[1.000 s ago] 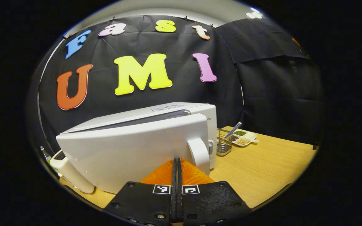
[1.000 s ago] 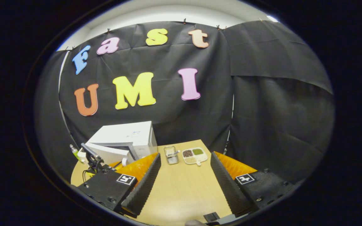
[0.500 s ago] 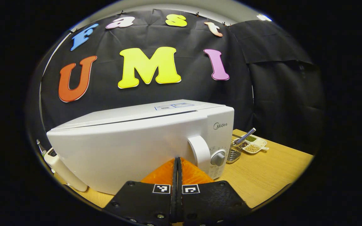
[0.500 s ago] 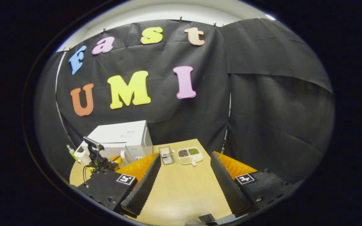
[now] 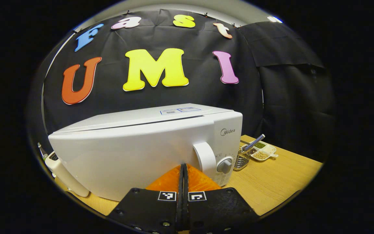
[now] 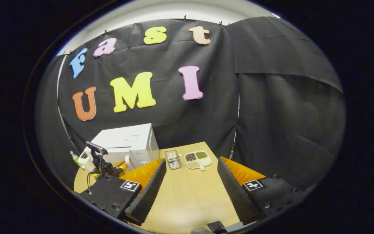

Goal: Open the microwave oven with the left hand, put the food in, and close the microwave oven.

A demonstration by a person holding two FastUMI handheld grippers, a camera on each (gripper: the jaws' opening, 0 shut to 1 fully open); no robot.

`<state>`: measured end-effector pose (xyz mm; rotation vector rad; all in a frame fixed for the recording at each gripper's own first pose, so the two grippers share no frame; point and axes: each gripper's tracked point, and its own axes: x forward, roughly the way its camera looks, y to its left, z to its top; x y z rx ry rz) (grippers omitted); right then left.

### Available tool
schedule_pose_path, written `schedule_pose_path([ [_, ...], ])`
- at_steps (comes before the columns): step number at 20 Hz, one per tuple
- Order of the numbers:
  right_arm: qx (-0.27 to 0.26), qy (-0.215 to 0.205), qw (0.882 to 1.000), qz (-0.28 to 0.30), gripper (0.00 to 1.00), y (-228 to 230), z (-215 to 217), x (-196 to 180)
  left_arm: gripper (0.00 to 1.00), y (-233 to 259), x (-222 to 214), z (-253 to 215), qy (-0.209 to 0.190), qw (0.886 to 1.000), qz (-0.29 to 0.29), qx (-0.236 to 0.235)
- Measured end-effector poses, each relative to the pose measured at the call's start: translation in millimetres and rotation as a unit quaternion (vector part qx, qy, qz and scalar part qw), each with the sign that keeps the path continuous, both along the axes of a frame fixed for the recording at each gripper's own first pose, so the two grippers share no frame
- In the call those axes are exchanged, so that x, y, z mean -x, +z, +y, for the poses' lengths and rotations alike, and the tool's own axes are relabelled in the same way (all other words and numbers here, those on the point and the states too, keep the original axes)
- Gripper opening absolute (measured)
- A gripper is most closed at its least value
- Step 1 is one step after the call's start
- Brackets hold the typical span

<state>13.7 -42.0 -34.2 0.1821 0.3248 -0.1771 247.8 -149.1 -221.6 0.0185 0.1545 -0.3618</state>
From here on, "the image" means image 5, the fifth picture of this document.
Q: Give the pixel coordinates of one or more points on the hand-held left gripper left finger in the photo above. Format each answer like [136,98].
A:
[151,211]

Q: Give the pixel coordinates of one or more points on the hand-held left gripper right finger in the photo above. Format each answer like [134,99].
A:
[219,211]

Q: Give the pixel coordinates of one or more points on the white microwave oven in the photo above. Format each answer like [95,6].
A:
[125,156]

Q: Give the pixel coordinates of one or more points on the white divided condiment dish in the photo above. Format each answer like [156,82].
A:
[262,155]

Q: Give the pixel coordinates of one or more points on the white toaster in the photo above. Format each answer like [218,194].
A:
[67,177]

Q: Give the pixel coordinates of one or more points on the ceiling light panel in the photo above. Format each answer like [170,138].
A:
[274,19]

